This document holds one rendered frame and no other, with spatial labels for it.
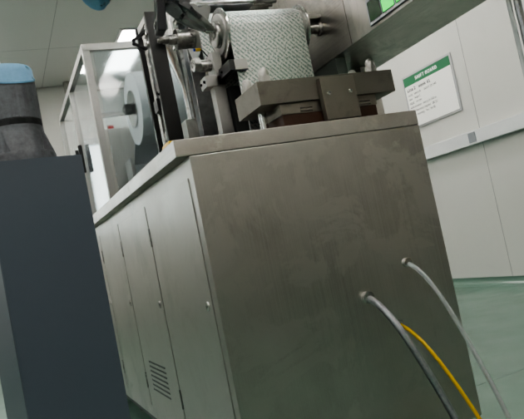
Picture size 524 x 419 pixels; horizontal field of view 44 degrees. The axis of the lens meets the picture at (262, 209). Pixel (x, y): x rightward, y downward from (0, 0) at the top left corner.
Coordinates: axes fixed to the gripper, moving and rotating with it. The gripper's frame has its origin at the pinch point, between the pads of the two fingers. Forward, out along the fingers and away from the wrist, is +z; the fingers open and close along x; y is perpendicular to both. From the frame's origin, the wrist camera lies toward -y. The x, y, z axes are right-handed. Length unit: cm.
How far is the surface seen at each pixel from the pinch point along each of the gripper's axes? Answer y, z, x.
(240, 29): 3.8, 7.3, -4.3
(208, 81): -11.5, 7.3, 3.1
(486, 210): 120, 251, 211
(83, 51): 12, -34, 98
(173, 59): 19, -2, 71
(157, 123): -16.4, 3.5, 43.3
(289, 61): 4.5, 23.9, -4.2
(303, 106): -15.0, 28.7, -22.9
